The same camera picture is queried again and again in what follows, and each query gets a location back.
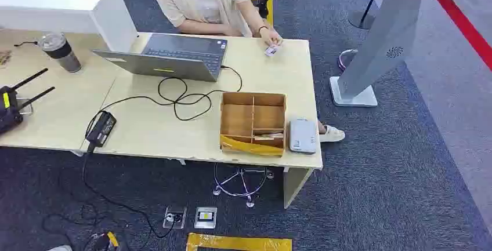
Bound person's left hand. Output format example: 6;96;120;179
259;27;284;48

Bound yellow chair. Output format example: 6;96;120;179
249;0;274;27

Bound wooden divided card box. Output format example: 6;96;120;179
219;92;288;158

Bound grey open laptop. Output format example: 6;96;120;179
91;32;228;83

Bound white card reader device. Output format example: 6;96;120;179
288;118;317;155

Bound grey kiosk stand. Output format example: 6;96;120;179
329;0;456;108

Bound white shoe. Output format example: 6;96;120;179
319;125;346;143

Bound chrome stool base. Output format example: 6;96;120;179
212;163;275;209

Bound floor socket with yellow label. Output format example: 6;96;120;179
194;207;218;230

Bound black power adapter brick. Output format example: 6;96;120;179
85;111;117;148

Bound red barrier belt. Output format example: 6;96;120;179
434;0;492;71

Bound floor socket with plug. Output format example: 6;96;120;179
162;206;188;230

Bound yellow floor tape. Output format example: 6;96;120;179
186;232;293;251

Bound clear cup with dark sleeve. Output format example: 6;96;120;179
37;32;82;74

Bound white cabinet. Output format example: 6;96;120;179
0;0;138;52

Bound pale wooden side desk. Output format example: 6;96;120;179
0;28;120;158

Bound yellow and black plug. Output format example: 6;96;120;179
88;231;120;251

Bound black router with antennas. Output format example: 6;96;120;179
0;68;56;135

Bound chrome ring chair base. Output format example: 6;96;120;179
338;48;359;71

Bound black stanchion post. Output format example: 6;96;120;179
348;0;389;30

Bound black laptop charger cable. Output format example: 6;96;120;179
84;64;244;139

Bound black mains cable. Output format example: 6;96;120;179
40;143;183;242

